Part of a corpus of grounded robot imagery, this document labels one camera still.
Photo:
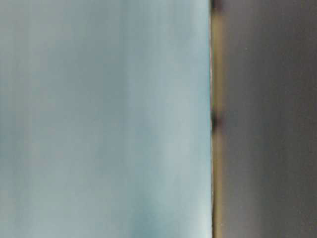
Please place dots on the black table mat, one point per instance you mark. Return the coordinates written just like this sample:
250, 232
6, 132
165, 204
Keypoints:
264, 119

